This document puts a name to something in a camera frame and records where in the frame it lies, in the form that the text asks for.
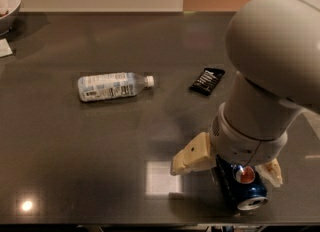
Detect clear plastic water bottle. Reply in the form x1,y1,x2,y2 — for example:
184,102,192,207
77,72,155,102

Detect silver metal bowl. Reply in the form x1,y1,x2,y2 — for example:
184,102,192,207
0,0,22,35

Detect white paper napkin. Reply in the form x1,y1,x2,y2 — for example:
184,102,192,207
0,39,13,57

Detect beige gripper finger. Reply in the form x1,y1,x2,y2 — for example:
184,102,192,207
170,132,216,176
256,159,283,187

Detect black snack bar wrapper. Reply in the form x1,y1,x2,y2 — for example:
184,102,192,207
189,68,225,96

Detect blue pepsi can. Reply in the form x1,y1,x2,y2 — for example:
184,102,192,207
215,155,268,211

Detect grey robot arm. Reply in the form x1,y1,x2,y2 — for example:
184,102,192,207
171,0,320,187

